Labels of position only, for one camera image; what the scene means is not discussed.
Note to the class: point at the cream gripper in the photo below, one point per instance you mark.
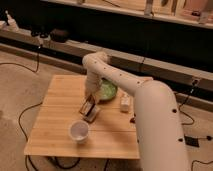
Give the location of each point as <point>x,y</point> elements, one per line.
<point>93,95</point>

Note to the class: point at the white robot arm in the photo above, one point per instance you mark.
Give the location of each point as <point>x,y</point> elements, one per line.
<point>159,131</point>

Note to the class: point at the white sponge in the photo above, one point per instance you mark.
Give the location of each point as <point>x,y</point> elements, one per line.
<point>90,117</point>

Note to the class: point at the green bowl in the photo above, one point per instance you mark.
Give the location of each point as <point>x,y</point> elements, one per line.
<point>108,90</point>

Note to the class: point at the small white bottle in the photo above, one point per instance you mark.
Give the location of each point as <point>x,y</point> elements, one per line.
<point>125,102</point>

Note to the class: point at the white plastic cup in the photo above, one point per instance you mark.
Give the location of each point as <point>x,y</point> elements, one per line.
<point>79,131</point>

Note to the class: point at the wooden table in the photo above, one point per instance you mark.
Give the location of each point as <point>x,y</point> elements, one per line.
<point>111,135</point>

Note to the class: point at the dark object on ledge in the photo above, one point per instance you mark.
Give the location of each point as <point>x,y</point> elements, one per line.
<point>58,35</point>

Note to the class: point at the black power adapter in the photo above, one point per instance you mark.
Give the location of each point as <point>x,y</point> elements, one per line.
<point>191,141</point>

